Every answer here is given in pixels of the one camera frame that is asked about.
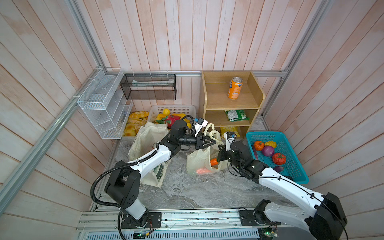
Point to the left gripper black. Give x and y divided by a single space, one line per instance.
200 141

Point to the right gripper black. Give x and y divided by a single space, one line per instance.
222 151

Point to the yellow plastic bag orange print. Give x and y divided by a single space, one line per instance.
201 158

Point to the orange carrot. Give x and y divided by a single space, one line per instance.
214 162
203 171

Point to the cream canvas tote bag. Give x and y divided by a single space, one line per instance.
145 140

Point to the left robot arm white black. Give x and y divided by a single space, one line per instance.
124 181

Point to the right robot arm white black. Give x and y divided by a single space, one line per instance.
320 215

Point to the yellow chips packet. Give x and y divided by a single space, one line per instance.
234 129

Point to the small orange pumpkin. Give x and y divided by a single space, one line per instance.
259 145

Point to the purple onion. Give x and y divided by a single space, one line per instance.
268 151

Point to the white plastic fruit basket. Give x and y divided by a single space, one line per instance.
174 109

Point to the green snack packet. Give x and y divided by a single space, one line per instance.
236 115

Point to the yellow bell pepper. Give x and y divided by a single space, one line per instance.
271 144

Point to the pink dragon fruit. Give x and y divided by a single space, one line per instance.
168 120

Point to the red tomato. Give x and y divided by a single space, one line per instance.
279 159

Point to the purple eggplant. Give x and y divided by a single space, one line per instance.
279 169

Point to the wooden shelf unit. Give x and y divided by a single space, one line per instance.
214 99

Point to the yellow lemon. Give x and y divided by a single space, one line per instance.
166 112

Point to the teal plastic basket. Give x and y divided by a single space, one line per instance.
293 167

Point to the orange soda can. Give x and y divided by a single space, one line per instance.
235 88

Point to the tray of yellow breads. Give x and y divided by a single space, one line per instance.
135 121

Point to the black mesh basket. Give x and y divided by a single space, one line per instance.
149 87

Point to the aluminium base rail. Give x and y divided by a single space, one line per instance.
204 224

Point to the white wire rack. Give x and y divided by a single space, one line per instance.
104 103

